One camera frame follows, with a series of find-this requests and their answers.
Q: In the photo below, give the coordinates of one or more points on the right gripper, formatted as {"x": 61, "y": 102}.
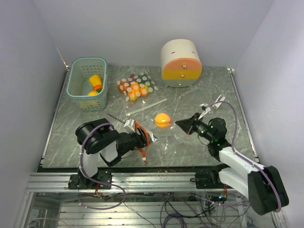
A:
{"x": 188, "y": 125}

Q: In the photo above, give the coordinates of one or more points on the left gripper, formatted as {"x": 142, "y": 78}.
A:
{"x": 141, "y": 139}

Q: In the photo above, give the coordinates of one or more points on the clear red-zip bag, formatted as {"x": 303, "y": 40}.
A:
{"x": 171, "y": 146}

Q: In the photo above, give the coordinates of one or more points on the peach coloured fake fruit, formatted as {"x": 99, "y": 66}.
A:
{"x": 162, "y": 120}

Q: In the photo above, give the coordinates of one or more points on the polka dot zip bag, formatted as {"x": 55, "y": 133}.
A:
{"x": 139, "y": 92}

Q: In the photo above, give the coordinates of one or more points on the yellow fake lemon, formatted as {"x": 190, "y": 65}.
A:
{"x": 92, "y": 93}

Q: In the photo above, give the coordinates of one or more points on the yellow fake bell pepper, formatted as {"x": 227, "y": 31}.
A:
{"x": 95, "y": 80}

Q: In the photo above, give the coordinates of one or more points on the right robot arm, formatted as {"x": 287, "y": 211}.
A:
{"x": 261, "y": 185}

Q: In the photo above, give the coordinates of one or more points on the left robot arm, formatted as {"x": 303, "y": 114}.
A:
{"x": 99, "y": 138}

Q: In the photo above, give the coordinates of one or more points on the small white plastic clip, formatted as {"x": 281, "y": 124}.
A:
{"x": 218, "y": 101}

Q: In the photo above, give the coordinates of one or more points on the round mini drawer cabinet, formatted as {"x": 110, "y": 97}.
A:
{"x": 180, "y": 63}

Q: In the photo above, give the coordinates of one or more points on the teal plastic basket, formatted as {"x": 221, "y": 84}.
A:
{"x": 80, "y": 85}

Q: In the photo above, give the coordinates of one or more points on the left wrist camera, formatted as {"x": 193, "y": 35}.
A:
{"x": 129, "y": 125}

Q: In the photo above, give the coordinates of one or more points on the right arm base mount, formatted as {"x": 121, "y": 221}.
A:
{"x": 207, "y": 177}

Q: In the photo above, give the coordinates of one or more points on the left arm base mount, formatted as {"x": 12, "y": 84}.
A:
{"x": 80, "y": 182}

